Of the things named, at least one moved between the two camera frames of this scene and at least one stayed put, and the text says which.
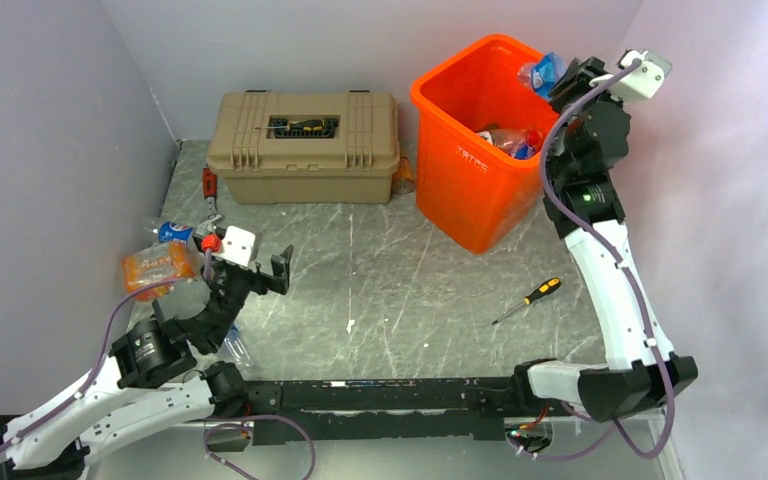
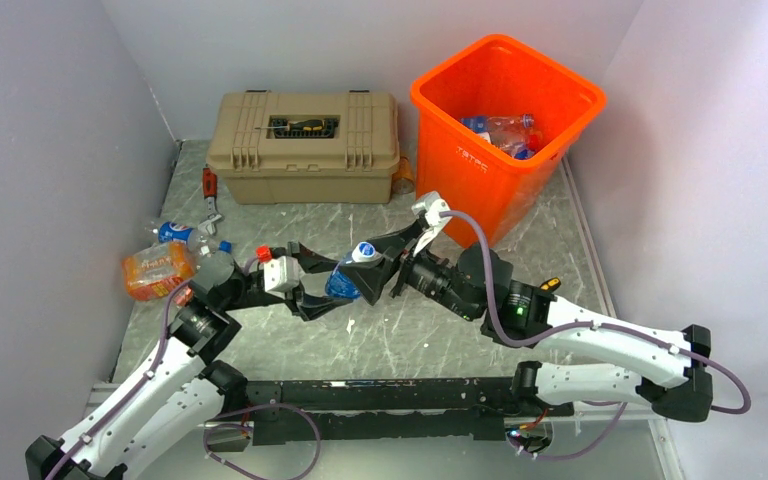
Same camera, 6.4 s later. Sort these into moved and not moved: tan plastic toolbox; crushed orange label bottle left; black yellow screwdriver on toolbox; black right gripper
Moved: black right gripper
Not moved: black yellow screwdriver on toolbox; tan plastic toolbox; crushed orange label bottle left
